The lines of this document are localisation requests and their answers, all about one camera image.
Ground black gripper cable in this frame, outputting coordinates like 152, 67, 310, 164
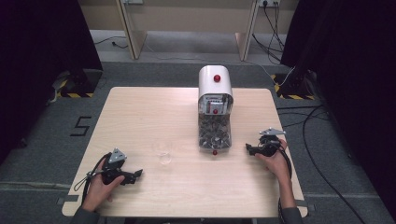
276, 145, 293, 224
73, 152, 112, 207

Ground clear glass cup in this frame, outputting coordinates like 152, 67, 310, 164
151, 140, 174, 166

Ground black cables from socket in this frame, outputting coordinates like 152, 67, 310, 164
251, 2, 287, 65

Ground white dispenser with red knobs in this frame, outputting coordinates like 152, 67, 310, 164
197, 64, 234, 157

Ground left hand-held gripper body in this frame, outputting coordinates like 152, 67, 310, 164
101, 147, 134, 186

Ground black floor cables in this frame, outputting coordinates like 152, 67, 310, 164
276, 105, 368, 224

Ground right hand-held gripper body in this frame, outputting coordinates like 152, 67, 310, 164
256, 126, 287, 158

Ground black curtain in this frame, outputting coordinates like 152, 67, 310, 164
279, 0, 396, 218
0, 0, 104, 164

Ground black cable with plug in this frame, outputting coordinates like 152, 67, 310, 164
92, 35, 129, 49

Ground stand base with hazard tape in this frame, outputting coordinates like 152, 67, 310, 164
270, 69, 316, 101
51, 68, 104, 99

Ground person's left hand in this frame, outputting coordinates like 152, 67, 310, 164
81, 167, 126, 213

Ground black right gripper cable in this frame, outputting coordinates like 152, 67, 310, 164
276, 145, 293, 224

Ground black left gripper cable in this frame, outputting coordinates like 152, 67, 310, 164
73, 152, 112, 207

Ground person's right hand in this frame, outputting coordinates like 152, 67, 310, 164
255, 138, 292, 185

